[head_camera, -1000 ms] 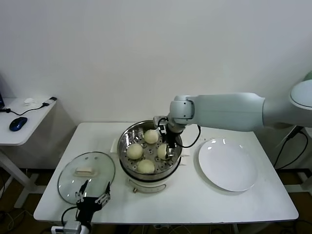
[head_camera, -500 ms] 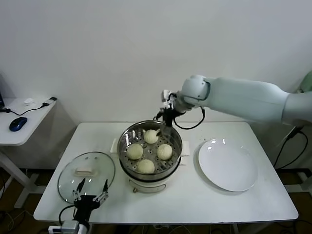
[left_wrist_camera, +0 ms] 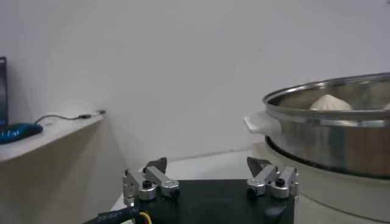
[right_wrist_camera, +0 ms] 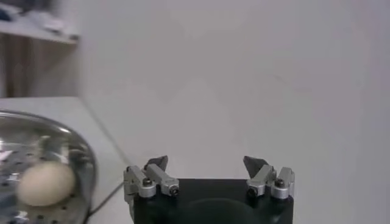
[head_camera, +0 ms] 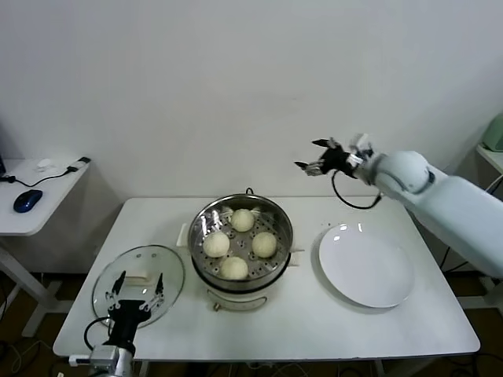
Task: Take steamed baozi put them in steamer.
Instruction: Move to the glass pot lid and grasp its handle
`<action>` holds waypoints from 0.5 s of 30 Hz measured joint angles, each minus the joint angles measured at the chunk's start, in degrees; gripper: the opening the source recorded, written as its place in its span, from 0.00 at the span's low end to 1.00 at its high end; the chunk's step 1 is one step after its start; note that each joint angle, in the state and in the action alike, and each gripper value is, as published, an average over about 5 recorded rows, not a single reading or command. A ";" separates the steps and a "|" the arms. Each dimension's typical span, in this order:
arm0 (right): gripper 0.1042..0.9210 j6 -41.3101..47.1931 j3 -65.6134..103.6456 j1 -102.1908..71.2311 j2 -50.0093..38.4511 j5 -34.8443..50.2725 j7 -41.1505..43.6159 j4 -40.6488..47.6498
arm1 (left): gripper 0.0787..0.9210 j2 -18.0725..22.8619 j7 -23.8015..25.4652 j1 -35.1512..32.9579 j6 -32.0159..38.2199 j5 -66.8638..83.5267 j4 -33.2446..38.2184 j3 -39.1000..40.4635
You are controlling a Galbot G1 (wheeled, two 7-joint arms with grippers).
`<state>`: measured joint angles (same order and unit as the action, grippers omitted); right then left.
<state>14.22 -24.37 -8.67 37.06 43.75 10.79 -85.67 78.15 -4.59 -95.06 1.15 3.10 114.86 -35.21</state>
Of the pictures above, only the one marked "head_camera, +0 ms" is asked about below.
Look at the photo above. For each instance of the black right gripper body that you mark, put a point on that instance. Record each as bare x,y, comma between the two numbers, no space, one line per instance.
340,161

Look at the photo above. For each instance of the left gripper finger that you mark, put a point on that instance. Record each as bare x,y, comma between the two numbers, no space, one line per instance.
116,294
157,292

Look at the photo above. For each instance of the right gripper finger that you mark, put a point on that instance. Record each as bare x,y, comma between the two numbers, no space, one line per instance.
329,143
312,167

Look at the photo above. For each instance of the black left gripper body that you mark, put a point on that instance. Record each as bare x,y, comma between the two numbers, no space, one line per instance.
126,318

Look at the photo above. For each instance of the white steamed baozi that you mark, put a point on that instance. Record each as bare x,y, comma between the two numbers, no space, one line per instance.
216,244
234,268
264,244
241,220

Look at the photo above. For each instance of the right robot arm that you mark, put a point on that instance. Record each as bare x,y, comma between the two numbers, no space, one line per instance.
452,204

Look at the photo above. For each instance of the stainless steel steamer basket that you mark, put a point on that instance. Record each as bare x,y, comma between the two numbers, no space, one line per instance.
275,224

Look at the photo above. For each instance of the white round plate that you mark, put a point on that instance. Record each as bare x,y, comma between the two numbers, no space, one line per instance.
365,267

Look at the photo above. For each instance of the white side desk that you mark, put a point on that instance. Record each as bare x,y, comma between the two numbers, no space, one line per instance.
47,204

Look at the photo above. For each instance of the blue computer mouse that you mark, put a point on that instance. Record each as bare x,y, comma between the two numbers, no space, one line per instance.
27,200

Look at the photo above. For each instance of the small white object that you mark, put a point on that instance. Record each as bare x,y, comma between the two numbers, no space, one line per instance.
45,165

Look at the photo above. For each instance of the pale green appliance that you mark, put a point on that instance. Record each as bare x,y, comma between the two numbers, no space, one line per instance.
496,135

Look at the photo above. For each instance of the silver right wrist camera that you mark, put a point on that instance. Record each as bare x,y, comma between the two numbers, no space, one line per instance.
363,147

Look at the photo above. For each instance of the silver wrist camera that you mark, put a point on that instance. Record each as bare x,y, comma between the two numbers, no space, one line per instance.
104,355
363,147

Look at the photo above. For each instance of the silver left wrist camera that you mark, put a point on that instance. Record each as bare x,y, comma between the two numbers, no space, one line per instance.
104,355

